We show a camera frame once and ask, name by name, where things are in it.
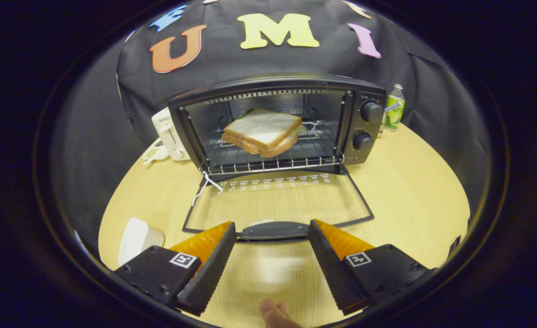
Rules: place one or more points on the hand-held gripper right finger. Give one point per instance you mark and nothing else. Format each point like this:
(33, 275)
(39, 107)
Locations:
(332, 269)

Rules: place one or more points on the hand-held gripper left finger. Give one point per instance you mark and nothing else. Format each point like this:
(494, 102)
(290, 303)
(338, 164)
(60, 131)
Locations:
(214, 269)

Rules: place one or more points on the black toaster oven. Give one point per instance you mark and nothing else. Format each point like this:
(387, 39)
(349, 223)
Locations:
(366, 132)

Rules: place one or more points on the white bread lettuce sandwich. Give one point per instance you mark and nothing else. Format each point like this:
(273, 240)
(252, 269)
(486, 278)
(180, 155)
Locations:
(264, 130)

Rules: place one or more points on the white slot toaster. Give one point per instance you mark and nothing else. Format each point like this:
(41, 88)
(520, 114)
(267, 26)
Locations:
(170, 132)

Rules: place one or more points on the white foam plate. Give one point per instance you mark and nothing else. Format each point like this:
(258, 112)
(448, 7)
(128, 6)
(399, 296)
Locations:
(136, 239)

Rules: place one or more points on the green label plastic bottle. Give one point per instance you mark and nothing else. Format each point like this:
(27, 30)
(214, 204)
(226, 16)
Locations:
(394, 111)

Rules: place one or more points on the black backdrop cloth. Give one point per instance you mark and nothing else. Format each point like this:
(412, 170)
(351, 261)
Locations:
(268, 61)

